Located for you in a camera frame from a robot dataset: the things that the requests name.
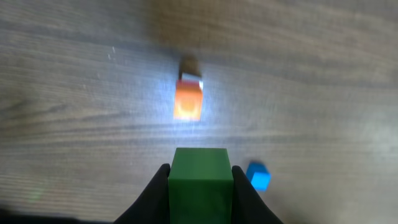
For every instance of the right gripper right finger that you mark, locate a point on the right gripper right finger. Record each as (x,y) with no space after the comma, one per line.
(248,205)

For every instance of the white cube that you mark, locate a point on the white cube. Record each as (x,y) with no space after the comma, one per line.
(190,76)

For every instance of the blue cube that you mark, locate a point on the blue cube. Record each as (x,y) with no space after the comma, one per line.
(258,177)

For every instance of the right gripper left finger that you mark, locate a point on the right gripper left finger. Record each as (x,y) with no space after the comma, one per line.
(149,202)

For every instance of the red cube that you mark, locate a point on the red cube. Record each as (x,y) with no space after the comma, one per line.
(186,83)

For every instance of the orange cube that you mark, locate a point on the orange cube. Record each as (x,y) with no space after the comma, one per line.
(188,104)

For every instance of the green cube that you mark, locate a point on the green cube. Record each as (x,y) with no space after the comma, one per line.
(200,186)

